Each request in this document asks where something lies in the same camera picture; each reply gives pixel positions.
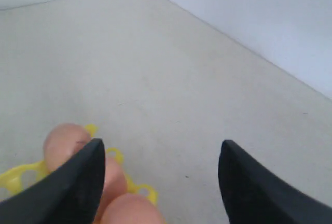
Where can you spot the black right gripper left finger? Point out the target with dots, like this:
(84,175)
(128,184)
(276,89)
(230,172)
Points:
(70,194)

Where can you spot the brown egg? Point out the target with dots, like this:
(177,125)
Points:
(115,183)
(62,143)
(131,208)

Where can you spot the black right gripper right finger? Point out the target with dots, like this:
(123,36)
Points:
(253,194)

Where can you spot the yellow plastic egg tray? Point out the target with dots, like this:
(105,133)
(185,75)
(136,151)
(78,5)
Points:
(12,178)

